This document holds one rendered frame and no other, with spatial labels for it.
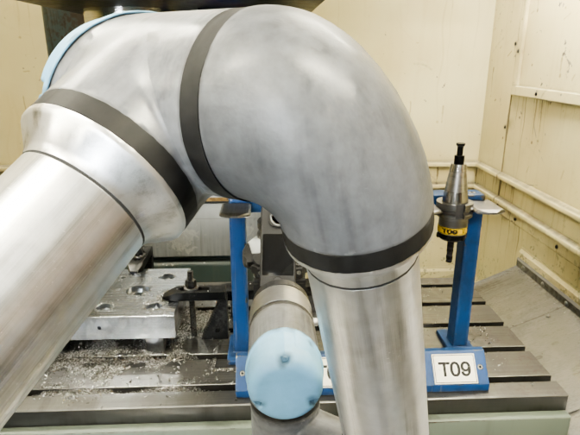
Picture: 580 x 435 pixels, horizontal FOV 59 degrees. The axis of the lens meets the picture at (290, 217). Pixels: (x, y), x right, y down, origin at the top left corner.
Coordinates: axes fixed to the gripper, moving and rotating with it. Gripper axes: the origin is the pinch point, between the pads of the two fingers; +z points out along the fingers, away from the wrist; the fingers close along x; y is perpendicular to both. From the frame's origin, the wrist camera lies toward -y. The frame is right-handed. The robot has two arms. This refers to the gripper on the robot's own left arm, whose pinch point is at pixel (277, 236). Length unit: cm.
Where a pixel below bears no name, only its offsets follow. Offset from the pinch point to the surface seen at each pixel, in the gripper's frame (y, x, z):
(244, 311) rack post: 20.1, -6.0, 12.0
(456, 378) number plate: 26.9, 31.7, -0.6
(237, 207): -1.6, -6.7, 9.8
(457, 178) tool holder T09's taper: -7.5, 30.7, 7.6
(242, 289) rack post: 15.5, -6.4, 12.1
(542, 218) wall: 17, 76, 57
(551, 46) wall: -29, 75, 65
